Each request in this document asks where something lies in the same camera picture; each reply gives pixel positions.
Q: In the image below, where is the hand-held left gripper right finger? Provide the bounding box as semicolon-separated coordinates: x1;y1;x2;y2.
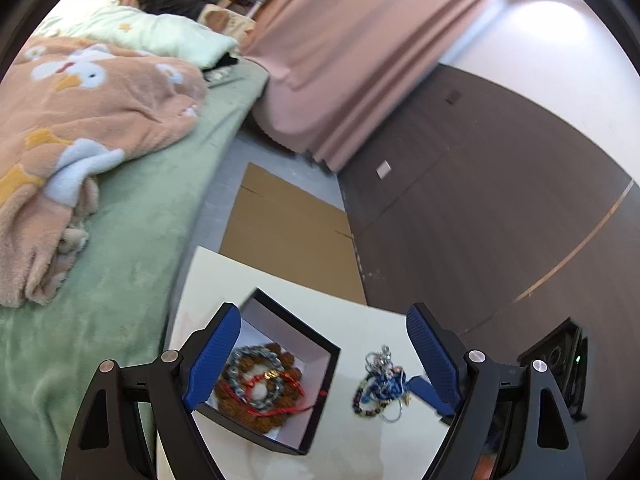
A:
406;302;586;480

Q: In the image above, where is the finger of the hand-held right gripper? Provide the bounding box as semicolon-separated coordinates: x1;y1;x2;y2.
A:
407;374;457;418

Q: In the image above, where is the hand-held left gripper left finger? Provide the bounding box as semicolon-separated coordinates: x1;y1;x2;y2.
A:
61;302;243;480

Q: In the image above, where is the blue tassel ornament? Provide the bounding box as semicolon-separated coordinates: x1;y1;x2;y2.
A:
364;367;417;405

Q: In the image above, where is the silver chain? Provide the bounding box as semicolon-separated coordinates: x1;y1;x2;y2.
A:
364;345;402;377

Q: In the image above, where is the red string bracelet gold charm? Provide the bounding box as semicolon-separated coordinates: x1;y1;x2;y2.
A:
220;369;329;417

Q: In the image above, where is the black bead bracelet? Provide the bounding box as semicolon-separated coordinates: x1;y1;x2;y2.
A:
352;382;397;419

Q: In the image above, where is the grey bead bracelet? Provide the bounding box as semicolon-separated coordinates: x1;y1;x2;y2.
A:
224;346;297;409

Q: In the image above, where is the brown wooden bead bracelet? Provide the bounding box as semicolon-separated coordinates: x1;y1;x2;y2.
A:
215;342;307;433

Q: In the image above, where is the black jewelry box white inside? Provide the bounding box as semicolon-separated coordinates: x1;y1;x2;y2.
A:
197;287;342;456

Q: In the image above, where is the black electronic device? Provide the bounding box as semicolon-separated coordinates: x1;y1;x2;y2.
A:
517;317;591;422

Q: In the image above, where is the green bed mattress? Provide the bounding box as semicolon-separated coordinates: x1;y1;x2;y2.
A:
0;57;271;480

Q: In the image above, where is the flat cardboard sheet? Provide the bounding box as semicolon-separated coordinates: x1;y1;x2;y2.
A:
219;162;369;307

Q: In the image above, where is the peach printed fleece blanket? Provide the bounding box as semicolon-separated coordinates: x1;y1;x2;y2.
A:
0;35;209;309

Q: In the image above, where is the pale green pillow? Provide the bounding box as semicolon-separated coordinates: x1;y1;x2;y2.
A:
44;0;239;69

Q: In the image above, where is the brown plush cushion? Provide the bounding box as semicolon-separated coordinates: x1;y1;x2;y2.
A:
197;2;259;47

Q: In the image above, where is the black bag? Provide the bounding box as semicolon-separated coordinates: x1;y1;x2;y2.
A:
137;0;212;24

